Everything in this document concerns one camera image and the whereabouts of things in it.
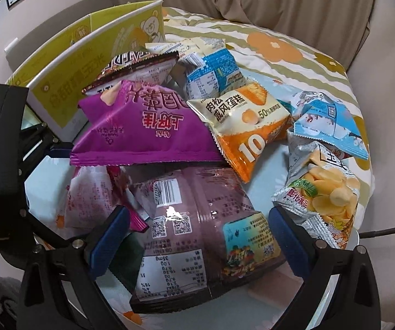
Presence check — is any pink white snack packet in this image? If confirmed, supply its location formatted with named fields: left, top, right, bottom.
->
left=63, top=166, right=150, bottom=239

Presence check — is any dark brown snack packet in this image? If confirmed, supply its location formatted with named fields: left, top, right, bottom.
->
left=82, top=51, right=180, bottom=97

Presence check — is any large mauve snack packet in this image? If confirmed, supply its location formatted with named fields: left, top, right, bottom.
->
left=129, top=167, right=287, bottom=313

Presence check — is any green box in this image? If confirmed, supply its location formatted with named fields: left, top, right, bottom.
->
left=4, top=0, right=165, bottom=141

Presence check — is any black cable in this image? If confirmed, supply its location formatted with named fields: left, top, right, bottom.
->
left=357, top=222, right=395, bottom=239

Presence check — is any small blue white packet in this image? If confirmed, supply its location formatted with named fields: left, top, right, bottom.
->
left=288, top=90, right=370, bottom=160

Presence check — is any light blue daisy sheet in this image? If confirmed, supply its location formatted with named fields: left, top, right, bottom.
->
left=22, top=76, right=359, bottom=330

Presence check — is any orange cake packet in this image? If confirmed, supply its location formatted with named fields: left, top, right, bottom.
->
left=187, top=82, right=292, bottom=183

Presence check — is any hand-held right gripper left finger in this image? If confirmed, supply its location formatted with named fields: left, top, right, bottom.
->
left=21, top=204, right=131, bottom=330

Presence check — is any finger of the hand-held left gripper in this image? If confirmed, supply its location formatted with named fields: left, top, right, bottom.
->
left=21, top=123, right=75, bottom=161

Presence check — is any purple snack packet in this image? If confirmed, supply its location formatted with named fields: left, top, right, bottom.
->
left=70, top=80, right=226, bottom=167

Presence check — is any green striped floral blanket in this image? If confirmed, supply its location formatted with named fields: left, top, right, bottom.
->
left=161, top=7, right=375, bottom=221

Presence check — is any cream and blue snack packet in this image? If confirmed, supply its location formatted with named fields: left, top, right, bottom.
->
left=145, top=37, right=247, bottom=101

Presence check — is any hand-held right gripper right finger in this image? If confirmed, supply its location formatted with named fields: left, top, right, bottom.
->
left=269, top=204, right=378, bottom=330

